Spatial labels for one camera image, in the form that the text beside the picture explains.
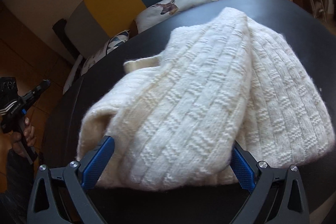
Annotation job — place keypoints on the white knitted sweater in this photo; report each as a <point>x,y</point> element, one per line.
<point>175,117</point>

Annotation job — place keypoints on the blue triangle pattern pillow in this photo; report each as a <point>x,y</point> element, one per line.
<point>108,47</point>

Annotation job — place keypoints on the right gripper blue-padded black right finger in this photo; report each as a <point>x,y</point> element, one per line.
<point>276,195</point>

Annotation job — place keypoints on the white deer print pillow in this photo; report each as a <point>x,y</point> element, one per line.
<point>164,10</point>

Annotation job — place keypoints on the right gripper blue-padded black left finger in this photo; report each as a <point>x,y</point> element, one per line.
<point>59,195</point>

